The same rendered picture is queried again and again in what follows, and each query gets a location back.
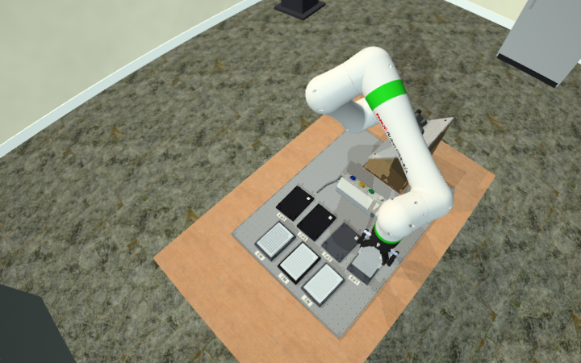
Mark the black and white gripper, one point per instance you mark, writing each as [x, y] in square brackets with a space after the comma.
[384, 252]

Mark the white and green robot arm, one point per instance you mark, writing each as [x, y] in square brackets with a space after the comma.
[372, 72]

